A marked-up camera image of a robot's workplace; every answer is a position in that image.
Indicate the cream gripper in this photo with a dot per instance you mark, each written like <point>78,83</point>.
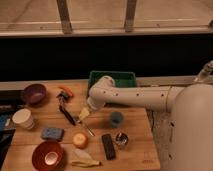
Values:
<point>84,113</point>

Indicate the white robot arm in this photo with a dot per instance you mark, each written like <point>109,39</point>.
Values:
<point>191,108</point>

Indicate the blue cup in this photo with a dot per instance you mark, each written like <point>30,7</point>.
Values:
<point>116,118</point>

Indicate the small metal cup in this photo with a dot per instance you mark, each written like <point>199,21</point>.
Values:
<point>121,140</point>

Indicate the white paper cup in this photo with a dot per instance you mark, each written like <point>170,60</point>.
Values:
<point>24,118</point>

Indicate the orange fruit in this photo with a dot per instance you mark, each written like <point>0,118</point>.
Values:
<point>80,140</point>

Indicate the orange carrot toy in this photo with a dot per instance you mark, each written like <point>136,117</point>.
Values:
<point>67,90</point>

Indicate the blue sponge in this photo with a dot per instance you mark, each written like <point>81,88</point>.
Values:
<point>52,133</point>

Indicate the black remote control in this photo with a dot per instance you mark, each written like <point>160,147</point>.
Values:
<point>108,147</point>

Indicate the banana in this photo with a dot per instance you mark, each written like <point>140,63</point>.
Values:
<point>84,159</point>

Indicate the green plastic tray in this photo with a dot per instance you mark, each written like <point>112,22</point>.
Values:
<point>121,79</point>

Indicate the purple bowl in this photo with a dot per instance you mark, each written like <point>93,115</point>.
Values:
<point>34,94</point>

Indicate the red bowl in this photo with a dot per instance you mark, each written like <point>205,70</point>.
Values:
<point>47,156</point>

